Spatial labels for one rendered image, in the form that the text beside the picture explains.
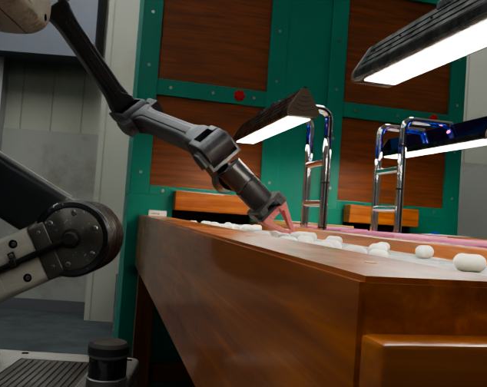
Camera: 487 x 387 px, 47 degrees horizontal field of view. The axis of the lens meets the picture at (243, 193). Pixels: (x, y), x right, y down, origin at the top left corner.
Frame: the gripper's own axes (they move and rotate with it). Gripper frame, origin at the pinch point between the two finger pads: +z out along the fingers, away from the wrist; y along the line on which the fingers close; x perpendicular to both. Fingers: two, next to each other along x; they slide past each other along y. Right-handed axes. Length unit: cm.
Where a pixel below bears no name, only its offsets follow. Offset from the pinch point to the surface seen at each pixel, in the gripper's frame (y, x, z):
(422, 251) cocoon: -35.1, -5.8, 8.4
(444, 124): 34, -65, 22
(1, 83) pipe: 310, 11, -146
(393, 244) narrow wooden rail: -18.2, -8.9, 11.5
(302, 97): 12.2, -27.7, -17.5
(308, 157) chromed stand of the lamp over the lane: 49, -31, 1
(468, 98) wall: 248, -223, 98
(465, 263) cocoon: -55, -1, 3
